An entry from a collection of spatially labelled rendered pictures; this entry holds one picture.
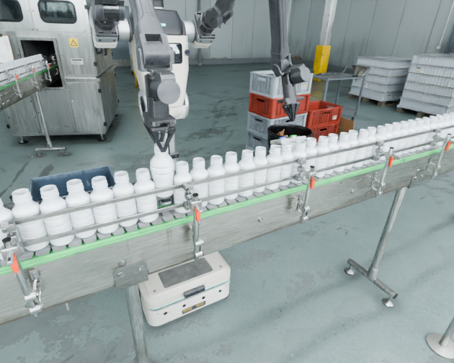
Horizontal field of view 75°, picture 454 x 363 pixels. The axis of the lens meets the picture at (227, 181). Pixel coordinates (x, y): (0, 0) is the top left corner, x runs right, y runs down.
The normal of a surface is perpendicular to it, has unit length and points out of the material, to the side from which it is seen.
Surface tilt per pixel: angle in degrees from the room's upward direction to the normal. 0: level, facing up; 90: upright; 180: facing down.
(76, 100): 90
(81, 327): 0
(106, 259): 90
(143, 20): 58
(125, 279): 90
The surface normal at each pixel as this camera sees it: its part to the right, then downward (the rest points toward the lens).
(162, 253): 0.48, 0.42
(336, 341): 0.04, -0.88
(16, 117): 0.19, 0.46
